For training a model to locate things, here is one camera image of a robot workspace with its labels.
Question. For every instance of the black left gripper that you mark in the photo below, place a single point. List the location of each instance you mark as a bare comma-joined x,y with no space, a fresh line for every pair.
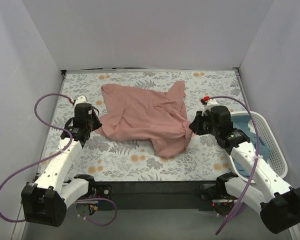
94,121

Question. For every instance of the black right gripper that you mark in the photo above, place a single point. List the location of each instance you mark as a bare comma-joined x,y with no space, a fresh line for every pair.
196,124

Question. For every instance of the pink t shirt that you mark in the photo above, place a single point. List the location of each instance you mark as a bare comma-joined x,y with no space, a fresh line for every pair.
136,114

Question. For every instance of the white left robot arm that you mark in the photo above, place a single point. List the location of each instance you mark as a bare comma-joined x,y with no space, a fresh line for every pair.
46,200

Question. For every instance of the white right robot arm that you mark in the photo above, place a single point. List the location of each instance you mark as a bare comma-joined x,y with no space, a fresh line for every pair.
275,200

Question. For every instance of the blue t shirt in basket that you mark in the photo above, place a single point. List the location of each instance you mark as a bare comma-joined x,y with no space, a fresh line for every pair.
241,122

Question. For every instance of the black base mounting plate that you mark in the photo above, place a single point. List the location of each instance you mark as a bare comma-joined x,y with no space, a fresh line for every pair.
157,195

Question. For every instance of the white plastic laundry basket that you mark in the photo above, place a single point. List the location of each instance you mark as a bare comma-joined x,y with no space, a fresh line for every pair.
269,147

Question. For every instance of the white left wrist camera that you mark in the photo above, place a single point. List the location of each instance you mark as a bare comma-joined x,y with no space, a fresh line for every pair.
80,100

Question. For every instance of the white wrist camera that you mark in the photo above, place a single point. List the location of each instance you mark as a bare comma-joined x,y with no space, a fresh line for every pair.
208,104
80,100

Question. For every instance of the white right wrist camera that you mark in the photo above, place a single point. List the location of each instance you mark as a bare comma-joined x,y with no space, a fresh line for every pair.
208,104

